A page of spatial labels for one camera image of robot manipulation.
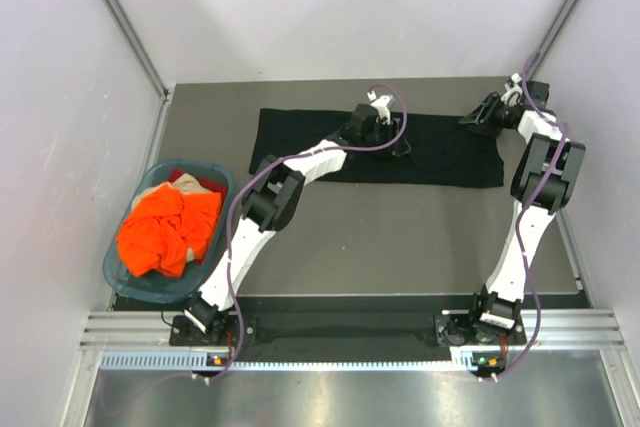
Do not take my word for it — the slotted cable duct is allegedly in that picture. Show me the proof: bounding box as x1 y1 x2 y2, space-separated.
99 350 478 372

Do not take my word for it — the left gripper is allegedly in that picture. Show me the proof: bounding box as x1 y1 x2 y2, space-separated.
360 116 409 156

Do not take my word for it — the right corner aluminium post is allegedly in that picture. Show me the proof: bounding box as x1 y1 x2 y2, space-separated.
529 0 581 77

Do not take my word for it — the corner aluminium post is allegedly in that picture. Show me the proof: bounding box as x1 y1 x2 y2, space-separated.
102 0 169 99
529 0 581 77

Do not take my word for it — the aluminium frame rail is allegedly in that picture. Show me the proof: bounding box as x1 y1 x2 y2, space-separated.
80 309 625 350

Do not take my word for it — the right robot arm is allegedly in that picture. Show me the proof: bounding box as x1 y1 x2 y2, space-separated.
434 73 586 347

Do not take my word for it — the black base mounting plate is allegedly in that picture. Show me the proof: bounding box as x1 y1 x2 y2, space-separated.
169 295 526 362

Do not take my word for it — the orange t-shirt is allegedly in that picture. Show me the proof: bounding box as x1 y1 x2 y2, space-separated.
116 182 226 278

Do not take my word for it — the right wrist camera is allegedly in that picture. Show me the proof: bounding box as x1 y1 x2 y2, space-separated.
501 73 527 107

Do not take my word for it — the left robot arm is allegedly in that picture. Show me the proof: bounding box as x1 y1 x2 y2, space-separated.
184 94 408 344

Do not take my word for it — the black t-shirt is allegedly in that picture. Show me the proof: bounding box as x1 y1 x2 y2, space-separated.
248 109 504 189

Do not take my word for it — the teal plastic basket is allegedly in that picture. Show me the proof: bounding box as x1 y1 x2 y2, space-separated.
103 158 236 304

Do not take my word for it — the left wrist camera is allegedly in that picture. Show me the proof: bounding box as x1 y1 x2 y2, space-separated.
367 89 395 125

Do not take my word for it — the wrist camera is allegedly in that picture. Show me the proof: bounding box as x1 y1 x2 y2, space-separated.
367 89 395 125
501 73 527 107

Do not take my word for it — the red garment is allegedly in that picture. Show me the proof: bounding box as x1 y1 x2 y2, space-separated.
168 169 227 193

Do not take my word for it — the beige garment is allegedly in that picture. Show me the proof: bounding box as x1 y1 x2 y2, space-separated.
171 173 211 195

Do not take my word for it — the left corner aluminium post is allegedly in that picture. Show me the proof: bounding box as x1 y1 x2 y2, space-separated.
102 0 169 99

